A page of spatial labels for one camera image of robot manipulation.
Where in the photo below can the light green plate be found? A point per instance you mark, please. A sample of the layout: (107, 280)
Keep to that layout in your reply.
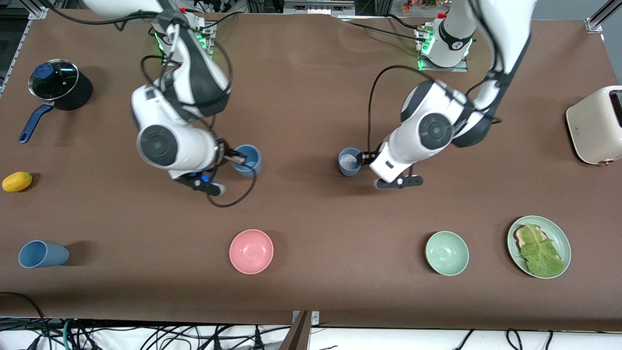
(561, 243)

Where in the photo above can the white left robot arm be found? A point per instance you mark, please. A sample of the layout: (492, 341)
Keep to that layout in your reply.
(435, 129)

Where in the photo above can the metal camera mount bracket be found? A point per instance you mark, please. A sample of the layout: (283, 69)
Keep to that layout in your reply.
(300, 333)

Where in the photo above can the pink bowl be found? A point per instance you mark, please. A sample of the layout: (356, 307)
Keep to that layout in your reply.
(251, 251)

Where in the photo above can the blue plastic cup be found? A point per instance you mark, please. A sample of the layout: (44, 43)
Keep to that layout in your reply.
(41, 254)
(349, 165)
(250, 163)

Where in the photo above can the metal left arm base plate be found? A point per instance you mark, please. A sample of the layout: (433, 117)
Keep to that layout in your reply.
(461, 67)

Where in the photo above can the light green bowl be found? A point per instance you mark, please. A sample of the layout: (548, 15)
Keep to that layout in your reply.
(447, 253)

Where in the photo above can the bread slice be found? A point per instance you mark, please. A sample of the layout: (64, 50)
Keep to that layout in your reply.
(521, 237)

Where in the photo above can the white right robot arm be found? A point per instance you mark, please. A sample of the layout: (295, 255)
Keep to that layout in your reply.
(160, 146)

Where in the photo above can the glass lid with blue knob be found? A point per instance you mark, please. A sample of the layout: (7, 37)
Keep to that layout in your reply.
(53, 80)

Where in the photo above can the yellow lemon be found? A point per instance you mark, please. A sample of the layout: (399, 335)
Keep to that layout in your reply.
(17, 182)

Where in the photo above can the aluminium corner post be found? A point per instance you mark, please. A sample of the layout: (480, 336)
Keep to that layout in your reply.
(39, 8)
(602, 17)

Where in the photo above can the green lettuce leaf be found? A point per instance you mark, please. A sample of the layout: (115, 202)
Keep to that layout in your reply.
(542, 255)

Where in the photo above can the cream toaster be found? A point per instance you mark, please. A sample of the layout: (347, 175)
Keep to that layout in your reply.
(593, 129)

